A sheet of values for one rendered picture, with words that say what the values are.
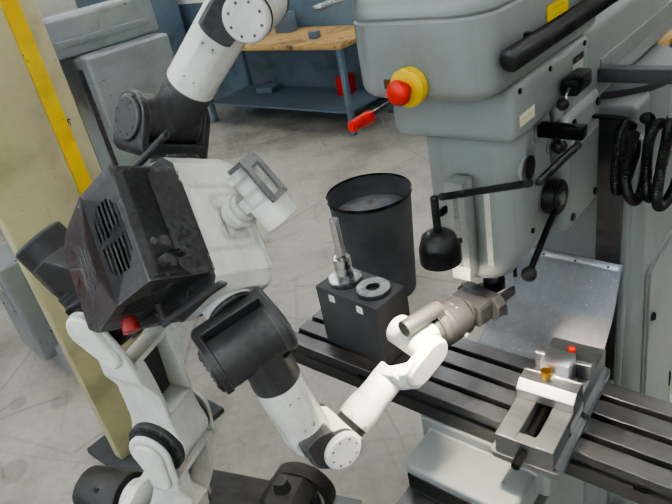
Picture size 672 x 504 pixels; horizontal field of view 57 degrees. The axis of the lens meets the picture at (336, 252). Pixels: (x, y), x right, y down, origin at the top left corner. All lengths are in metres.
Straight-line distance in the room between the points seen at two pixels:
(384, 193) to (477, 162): 2.50
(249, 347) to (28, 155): 1.63
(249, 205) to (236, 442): 2.02
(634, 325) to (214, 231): 1.19
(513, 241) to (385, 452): 1.67
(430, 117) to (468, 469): 0.82
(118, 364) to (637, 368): 1.37
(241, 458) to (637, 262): 1.87
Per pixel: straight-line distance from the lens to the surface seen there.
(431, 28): 0.97
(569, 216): 1.38
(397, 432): 2.82
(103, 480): 1.96
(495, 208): 1.19
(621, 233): 1.67
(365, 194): 3.66
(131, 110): 1.15
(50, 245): 1.37
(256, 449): 2.91
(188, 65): 1.11
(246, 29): 1.03
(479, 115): 1.08
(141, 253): 0.97
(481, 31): 0.95
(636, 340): 1.88
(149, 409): 1.49
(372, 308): 1.55
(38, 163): 2.53
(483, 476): 1.54
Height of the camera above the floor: 2.03
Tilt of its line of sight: 29 degrees down
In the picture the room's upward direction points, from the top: 12 degrees counter-clockwise
